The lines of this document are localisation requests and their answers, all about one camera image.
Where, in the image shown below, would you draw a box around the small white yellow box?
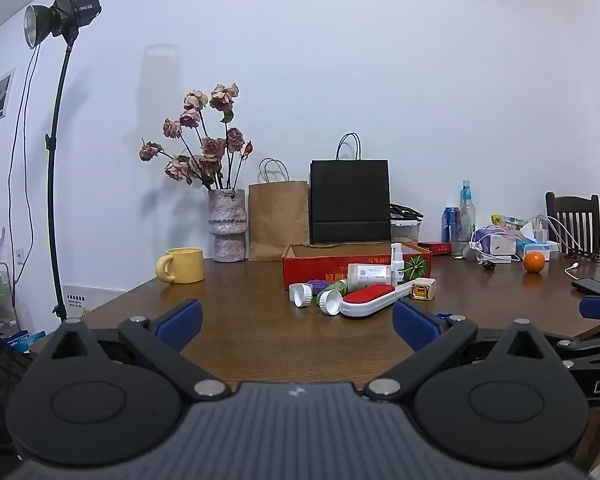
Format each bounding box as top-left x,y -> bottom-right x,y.
411,277 -> 436,302

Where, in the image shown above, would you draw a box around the green bottle with white cap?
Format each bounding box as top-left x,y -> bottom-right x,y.
316,281 -> 349,316

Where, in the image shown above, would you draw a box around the pink speckled vase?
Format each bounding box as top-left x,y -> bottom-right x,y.
208,188 -> 247,263

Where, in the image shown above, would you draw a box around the brown paper bag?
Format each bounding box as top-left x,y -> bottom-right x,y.
248,158 -> 311,262

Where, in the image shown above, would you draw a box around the black light cable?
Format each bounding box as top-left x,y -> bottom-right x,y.
7,45 -> 42,307

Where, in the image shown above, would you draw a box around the black light stand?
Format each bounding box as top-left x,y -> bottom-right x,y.
45,35 -> 80,323

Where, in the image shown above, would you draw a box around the white charging cable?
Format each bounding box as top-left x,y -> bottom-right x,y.
532,214 -> 582,257

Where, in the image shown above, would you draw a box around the clear plastic bottle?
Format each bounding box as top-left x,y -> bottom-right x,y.
452,180 -> 476,257

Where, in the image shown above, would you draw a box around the black paper bag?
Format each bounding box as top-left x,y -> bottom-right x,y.
309,133 -> 392,246

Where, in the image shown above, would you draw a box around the blue tissue pack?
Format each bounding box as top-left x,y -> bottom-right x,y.
516,240 -> 559,261

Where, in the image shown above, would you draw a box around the red and white lint brush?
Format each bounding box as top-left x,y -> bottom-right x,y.
340,282 -> 417,319

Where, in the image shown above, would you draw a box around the blue drink can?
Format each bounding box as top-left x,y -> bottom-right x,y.
441,206 -> 461,244

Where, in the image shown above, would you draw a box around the red cardboard box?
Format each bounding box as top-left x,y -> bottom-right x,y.
281,242 -> 433,291

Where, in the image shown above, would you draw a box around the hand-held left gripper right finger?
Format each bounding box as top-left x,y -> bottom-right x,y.
363,299 -> 564,402

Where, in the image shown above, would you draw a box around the dried pink roses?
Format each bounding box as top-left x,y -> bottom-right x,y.
139,82 -> 255,193

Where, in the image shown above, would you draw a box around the white pill bottle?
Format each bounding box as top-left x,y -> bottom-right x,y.
347,263 -> 392,286

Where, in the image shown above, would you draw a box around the black phone stand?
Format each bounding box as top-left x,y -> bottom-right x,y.
565,245 -> 600,262

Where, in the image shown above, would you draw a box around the white round cap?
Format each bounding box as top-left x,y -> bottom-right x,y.
288,282 -> 314,309

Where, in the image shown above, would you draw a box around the black studio light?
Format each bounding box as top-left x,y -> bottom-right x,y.
24,0 -> 104,51

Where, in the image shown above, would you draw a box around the dark wooden chair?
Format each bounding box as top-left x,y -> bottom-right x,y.
545,191 -> 600,256

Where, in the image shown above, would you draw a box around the clear container with black lid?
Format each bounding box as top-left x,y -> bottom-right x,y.
390,203 -> 424,246

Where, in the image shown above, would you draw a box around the black mesh chair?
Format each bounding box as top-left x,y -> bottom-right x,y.
0,314 -> 33,466

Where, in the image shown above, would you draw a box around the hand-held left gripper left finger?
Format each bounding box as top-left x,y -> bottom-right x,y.
44,299 -> 232,402

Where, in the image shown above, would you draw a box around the white charger on purple pack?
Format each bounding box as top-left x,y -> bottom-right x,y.
470,227 -> 519,264

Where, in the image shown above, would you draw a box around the yellow mug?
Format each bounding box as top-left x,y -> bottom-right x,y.
156,247 -> 205,285

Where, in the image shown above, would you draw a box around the white spray bottle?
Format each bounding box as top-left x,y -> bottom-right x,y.
390,243 -> 405,284

